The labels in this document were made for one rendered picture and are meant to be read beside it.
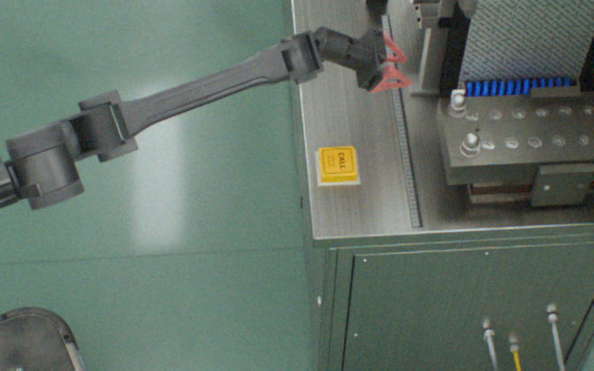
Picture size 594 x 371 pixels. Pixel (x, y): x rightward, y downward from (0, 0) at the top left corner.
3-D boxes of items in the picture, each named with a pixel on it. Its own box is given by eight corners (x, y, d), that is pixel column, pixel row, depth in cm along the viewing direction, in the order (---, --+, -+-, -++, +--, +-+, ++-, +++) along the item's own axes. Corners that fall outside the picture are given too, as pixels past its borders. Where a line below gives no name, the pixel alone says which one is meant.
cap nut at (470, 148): (458, 142, 215) (461, 128, 211) (477, 141, 215) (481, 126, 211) (461, 158, 212) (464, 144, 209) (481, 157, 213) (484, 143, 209)
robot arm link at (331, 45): (317, 52, 208) (323, 22, 208) (299, 56, 214) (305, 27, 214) (349, 64, 211) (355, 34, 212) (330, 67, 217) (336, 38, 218)
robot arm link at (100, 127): (50, 177, 198) (29, 121, 196) (125, 150, 199) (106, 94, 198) (27, 214, 154) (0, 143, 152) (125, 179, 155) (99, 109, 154)
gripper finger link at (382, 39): (399, 90, 222) (358, 77, 217) (393, 62, 226) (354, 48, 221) (419, 70, 217) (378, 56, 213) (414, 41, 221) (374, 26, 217)
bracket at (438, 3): (404, 78, 240) (419, -27, 215) (435, 76, 240) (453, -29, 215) (407, 96, 237) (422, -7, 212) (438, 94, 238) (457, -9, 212)
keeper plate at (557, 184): (529, 198, 222) (539, 165, 213) (580, 195, 223) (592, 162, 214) (530, 208, 221) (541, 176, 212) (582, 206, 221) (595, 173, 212)
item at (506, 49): (458, 83, 224) (471, 18, 209) (577, 77, 225) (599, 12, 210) (458, 85, 224) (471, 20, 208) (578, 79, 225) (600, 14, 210)
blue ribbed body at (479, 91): (461, 89, 224) (464, 78, 222) (571, 84, 226) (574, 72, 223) (464, 103, 222) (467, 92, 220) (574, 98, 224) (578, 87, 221)
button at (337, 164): (317, 154, 229) (318, 147, 227) (353, 152, 229) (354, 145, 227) (321, 183, 225) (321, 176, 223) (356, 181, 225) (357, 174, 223)
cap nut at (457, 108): (445, 102, 220) (448, 87, 216) (464, 102, 220) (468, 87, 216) (448, 117, 218) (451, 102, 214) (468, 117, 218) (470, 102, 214)
